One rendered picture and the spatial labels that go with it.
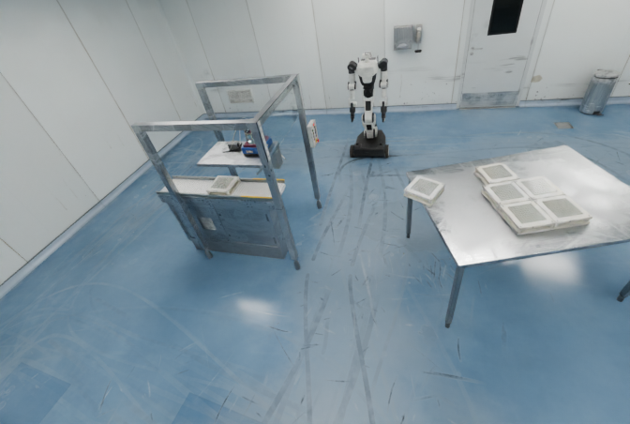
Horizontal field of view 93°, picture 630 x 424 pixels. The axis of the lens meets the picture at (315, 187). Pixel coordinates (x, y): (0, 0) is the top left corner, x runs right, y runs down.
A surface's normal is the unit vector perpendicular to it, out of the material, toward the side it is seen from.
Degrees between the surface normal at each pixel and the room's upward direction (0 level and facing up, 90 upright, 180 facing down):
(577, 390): 0
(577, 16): 90
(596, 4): 90
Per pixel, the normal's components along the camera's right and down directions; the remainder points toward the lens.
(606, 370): -0.15, -0.78
